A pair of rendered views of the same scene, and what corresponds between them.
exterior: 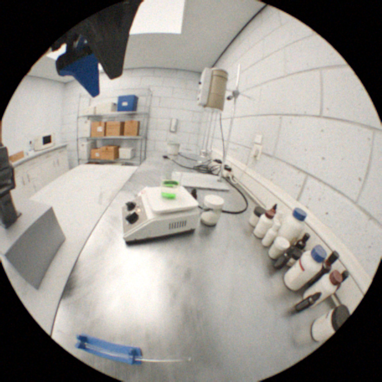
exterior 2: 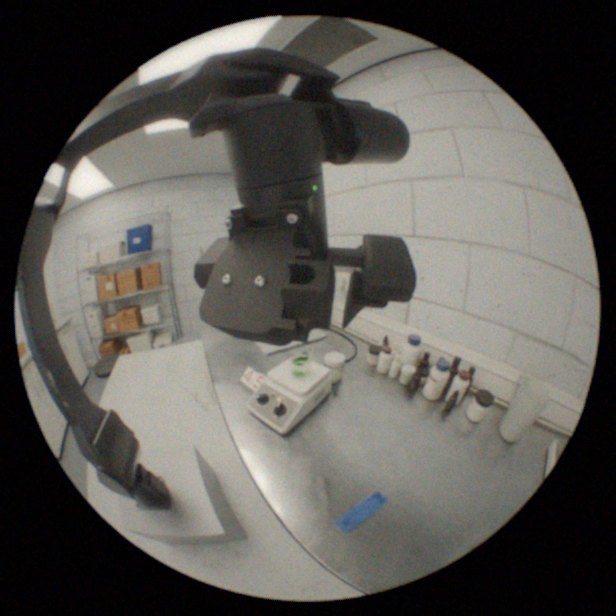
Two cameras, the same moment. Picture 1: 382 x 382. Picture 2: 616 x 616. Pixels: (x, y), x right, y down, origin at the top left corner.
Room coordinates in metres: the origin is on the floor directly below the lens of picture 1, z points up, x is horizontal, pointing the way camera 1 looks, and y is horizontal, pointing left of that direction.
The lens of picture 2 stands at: (-0.07, 0.19, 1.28)
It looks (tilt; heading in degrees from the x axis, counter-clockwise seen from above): 18 degrees down; 337
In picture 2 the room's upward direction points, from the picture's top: straight up
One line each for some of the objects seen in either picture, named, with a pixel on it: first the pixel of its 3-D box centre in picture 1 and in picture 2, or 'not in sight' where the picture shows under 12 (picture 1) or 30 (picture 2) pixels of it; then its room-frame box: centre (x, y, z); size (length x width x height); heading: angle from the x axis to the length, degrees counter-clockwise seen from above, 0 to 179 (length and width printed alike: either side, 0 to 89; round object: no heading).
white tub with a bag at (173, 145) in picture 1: (173, 144); not in sight; (1.35, 0.25, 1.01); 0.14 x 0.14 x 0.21
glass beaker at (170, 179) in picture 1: (171, 185); (301, 362); (0.29, 0.05, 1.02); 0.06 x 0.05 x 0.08; 51
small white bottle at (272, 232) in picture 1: (271, 234); (395, 366); (0.26, -0.25, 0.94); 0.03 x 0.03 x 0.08
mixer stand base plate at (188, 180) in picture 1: (198, 180); (287, 335); (0.69, -0.03, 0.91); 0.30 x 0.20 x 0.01; 101
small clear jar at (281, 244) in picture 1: (278, 248); (407, 375); (0.21, -0.27, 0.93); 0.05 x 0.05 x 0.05
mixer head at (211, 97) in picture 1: (211, 90); not in sight; (0.69, -0.02, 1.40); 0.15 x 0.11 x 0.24; 101
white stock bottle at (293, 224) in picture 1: (291, 229); (410, 354); (0.26, -0.32, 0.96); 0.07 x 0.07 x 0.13
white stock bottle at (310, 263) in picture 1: (306, 267); (437, 379); (0.11, -0.29, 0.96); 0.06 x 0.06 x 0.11
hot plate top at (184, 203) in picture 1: (170, 197); (298, 373); (0.31, 0.05, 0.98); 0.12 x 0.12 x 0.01; 31
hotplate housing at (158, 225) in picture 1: (160, 211); (292, 390); (0.30, 0.08, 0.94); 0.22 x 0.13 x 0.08; 121
